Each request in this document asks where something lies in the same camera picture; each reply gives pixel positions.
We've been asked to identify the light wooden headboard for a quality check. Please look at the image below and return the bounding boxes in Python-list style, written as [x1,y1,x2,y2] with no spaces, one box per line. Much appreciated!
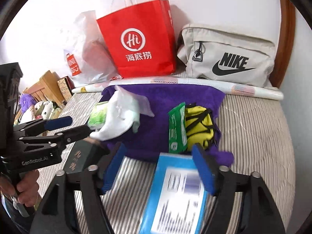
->
[24,70,71,105]

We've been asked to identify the white spotted plush toy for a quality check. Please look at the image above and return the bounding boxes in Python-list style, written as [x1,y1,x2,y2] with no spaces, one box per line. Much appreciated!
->
[33,102,45,117]
[41,101,61,119]

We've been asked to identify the purple plush toy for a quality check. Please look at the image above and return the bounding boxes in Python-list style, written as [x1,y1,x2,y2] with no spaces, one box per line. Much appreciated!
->
[19,94,37,114]

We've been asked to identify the green tissue packet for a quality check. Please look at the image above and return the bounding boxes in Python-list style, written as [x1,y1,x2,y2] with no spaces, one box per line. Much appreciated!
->
[168,103,188,154]

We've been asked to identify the person's left hand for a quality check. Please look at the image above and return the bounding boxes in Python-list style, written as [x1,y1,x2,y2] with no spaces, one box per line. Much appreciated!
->
[0,169,40,209]

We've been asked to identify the striped mattress pad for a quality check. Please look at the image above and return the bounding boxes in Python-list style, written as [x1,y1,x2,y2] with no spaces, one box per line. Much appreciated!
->
[36,93,296,234]

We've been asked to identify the grey sling bag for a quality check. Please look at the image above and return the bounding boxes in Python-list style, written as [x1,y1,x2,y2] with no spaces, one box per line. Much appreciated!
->
[177,24,276,88]

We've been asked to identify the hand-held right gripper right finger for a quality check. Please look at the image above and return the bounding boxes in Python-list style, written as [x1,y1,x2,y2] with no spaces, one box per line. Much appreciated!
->
[191,143,285,234]

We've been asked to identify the white plastic shopping bag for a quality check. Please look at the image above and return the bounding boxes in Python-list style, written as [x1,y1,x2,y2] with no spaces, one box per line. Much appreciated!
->
[64,10,122,84]

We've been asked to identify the blue tissue pack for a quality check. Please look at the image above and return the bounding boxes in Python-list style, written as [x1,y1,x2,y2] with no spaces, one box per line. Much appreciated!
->
[139,152,207,234]

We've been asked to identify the red paper bag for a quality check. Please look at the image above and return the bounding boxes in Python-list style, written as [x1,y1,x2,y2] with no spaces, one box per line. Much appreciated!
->
[96,0,177,78]

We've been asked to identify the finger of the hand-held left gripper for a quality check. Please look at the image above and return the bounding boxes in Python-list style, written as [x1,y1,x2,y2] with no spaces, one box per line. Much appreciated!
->
[13,116,73,138]
[18,124,92,152]

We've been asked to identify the brown patterned board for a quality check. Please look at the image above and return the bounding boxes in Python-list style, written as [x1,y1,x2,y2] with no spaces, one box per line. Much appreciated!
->
[57,76,75,100]

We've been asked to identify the rolled white poster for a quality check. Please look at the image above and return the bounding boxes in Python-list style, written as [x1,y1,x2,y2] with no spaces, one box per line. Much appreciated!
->
[72,77,284,101]

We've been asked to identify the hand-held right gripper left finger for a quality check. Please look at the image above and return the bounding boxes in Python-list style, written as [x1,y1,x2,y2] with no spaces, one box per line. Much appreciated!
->
[29,143,128,234]

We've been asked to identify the purple towel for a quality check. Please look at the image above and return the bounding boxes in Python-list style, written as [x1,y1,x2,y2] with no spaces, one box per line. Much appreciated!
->
[99,84,234,166]

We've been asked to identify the yellow pouch with black straps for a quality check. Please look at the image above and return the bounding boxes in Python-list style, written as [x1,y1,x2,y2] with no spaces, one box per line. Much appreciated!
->
[184,105,218,149]

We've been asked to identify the dark green tea box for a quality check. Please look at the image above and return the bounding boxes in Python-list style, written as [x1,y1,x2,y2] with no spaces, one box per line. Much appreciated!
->
[63,140,110,176]

